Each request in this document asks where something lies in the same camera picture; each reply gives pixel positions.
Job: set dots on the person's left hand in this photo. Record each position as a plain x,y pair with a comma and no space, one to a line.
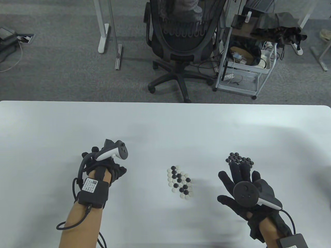
116,170

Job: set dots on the person's right hand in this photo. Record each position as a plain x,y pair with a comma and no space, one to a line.
253,217

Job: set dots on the group of black go stones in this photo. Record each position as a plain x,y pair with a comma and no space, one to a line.
238,158

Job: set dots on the pile of mixed go stones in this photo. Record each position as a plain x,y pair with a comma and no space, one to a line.
181,183

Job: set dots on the person's right forearm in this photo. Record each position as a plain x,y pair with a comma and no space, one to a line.
270,232

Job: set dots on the person's left forearm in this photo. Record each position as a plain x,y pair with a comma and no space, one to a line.
82,230

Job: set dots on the dark grey left hand controller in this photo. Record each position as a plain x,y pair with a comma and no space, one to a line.
122,152

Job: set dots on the grey white right hand controller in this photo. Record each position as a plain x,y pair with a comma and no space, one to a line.
245,193

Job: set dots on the black left wrist sensor box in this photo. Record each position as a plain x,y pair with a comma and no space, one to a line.
94,193

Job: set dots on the black wrist sensor box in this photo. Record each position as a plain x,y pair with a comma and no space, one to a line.
293,241
94,193

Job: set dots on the black right wrist sensor box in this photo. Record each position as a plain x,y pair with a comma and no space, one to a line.
293,241

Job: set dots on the white wheeled utility cart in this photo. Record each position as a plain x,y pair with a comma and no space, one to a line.
248,86

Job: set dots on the black mesh office chair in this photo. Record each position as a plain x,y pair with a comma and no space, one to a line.
181,44

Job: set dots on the white power strip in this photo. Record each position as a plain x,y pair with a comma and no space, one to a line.
227,77

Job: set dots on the white power adapter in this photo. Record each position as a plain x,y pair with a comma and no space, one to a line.
265,58

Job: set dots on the floor socket box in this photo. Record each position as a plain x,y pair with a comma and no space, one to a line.
25,38

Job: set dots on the black and tan bag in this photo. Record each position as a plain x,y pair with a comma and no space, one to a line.
254,55

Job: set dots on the grey desk leg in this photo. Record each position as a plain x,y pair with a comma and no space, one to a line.
322,60

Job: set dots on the black phone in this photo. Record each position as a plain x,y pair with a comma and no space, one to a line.
238,22

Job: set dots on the black crumpled cloth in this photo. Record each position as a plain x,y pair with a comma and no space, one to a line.
279,23

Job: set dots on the beige shoe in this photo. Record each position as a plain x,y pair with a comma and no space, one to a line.
325,35

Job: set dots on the small white bottle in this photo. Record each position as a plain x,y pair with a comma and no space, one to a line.
249,16

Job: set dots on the white slanted desk leg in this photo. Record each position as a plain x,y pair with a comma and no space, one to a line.
306,15

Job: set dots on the aluminium profile post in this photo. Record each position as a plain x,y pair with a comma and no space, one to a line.
118,56

